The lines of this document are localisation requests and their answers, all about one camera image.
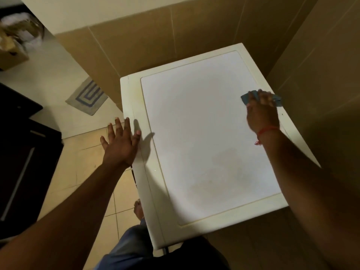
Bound person's left hand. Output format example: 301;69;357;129
100;117;142;170

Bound person's right hand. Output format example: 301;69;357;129
246;89;281;136

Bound blue cloth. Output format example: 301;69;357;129
240;90;283;108

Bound white washing machine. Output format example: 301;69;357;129
120;43;321;251

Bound person's right forearm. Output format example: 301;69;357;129
258;129;360;270

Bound person's left forearm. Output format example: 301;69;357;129
0;162;129;270

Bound person's left foot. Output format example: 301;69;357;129
133;199;145;221

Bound brown cardboard box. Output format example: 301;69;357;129
0;33;30;72

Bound red thread wristband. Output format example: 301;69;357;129
254;125;281;146

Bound grey blue-striped floor mat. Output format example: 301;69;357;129
65;77;109;117

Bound dark wooden cabinet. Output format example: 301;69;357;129
0;82;65;241

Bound clear plastic bag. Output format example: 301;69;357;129
0;12;45;54

